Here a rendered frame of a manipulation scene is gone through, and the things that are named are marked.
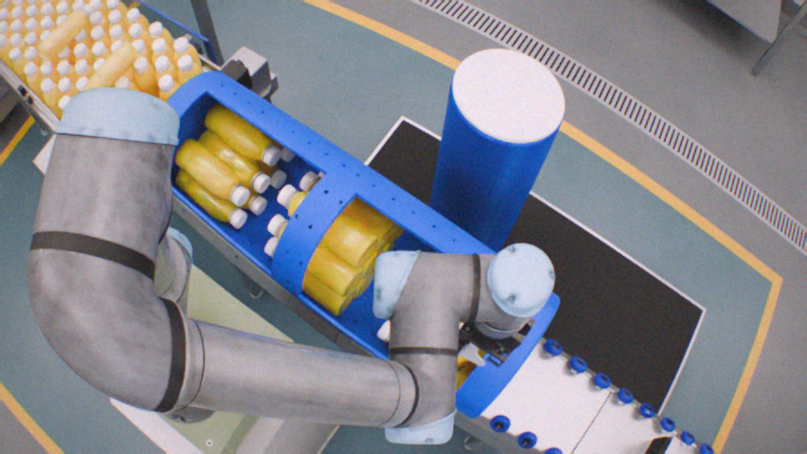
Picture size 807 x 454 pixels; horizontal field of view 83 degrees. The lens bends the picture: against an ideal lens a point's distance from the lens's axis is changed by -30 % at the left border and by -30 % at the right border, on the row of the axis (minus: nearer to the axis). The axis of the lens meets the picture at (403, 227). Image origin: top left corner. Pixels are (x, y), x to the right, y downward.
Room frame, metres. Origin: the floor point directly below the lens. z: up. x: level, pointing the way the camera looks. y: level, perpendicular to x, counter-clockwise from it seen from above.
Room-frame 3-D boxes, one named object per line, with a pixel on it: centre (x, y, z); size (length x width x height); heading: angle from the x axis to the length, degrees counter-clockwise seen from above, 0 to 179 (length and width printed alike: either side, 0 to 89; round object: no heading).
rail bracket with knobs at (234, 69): (0.87, 0.48, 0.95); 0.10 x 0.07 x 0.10; 149
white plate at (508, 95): (0.85, -0.22, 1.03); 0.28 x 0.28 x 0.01
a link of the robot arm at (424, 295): (0.18, -0.03, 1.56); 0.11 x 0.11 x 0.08; 3
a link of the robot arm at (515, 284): (0.21, -0.13, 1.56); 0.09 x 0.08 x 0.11; 93
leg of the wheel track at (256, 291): (0.58, 0.52, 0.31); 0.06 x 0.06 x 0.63; 59
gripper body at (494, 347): (0.20, -0.14, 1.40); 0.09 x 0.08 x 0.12; 60
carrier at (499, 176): (0.85, -0.22, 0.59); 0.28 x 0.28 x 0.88
